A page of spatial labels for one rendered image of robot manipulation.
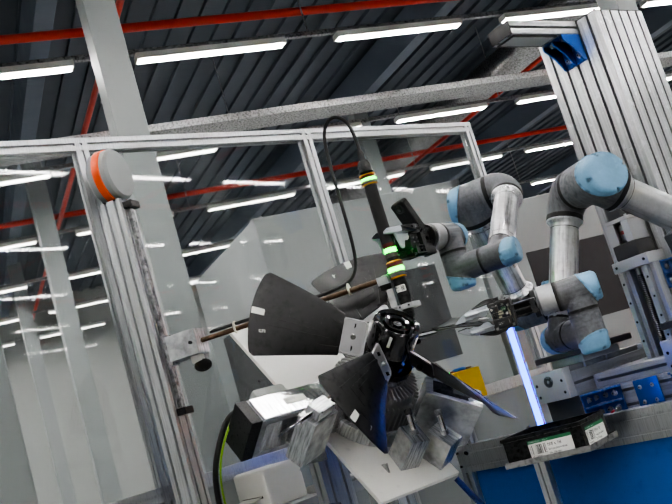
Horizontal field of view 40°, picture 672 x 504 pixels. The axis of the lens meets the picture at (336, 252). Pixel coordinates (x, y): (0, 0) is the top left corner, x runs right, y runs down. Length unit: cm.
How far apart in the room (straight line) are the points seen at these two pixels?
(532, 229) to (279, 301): 435
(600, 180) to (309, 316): 80
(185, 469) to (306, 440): 51
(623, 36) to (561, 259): 95
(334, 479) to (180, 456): 42
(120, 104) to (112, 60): 35
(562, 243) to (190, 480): 116
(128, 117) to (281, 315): 486
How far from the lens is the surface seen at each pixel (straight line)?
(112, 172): 266
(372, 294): 240
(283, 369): 244
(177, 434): 254
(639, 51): 316
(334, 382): 200
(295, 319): 223
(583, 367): 292
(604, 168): 239
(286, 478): 263
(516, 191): 279
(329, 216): 321
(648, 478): 245
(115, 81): 708
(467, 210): 287
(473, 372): 276
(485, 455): 275
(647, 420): 239
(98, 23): 727
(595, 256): 668
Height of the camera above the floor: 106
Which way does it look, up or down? 10 degrees up
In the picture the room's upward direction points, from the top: 17 degrees counter-clockwise
